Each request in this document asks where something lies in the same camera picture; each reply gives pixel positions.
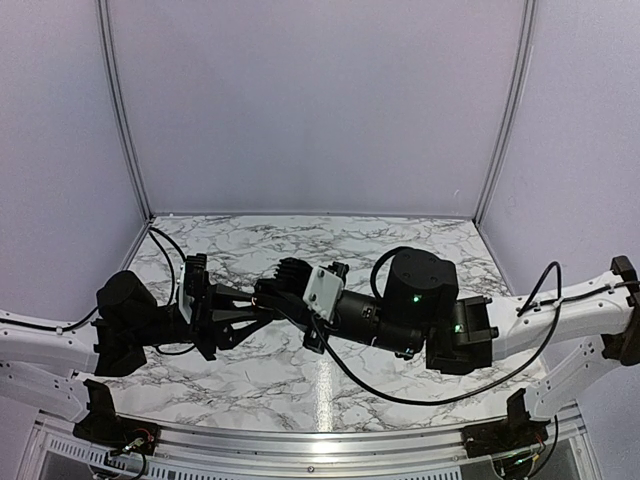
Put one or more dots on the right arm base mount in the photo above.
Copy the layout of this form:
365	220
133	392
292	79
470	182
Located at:
516	430

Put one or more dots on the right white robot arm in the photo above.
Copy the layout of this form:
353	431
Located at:
420	310

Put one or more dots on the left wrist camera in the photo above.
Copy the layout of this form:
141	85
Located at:
183	300

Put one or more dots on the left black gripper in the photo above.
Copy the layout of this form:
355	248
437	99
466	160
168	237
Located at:
203	331

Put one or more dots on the front aluminium rail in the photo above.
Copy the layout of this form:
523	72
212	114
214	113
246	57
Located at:
191	452

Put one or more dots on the right aluminium frame post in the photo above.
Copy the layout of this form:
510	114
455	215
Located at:
517	83

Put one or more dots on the aluminium frame post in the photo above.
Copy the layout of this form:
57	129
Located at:
517	83
114	84

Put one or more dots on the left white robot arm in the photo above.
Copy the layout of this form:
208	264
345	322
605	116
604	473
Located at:
41	359

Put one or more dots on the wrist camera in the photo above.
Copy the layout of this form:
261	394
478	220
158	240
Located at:
183	300
324	288

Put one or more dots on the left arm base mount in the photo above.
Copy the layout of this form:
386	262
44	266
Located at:
104	426

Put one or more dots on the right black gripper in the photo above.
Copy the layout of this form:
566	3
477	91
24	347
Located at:
299	315

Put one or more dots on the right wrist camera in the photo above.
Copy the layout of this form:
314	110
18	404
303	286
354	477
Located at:
324	288

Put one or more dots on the left aluminium frame post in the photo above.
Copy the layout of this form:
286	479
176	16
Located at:
114	84

